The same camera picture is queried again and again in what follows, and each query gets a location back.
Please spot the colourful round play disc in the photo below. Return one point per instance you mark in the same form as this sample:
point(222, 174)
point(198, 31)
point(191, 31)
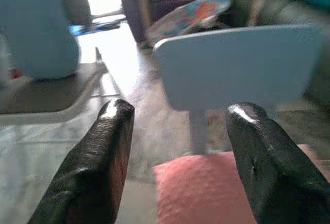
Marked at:
point(196, 13)

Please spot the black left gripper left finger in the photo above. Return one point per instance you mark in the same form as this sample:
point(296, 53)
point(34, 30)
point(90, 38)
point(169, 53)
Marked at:
point(95, 167)

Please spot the large light blue round object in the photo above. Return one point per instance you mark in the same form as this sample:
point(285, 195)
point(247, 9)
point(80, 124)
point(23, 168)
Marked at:
point(36, 28)

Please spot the pink cushion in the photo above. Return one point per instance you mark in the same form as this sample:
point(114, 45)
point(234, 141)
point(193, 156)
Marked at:
point(201, 193)

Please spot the light blue children's chair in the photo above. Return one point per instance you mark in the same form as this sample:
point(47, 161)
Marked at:
point(232, 67)

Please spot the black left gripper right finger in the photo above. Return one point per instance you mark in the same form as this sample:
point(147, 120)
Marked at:
point(273, 172)

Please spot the dark purple armchair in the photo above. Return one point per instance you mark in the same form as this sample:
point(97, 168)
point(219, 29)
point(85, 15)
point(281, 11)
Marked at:
point(136, 15)

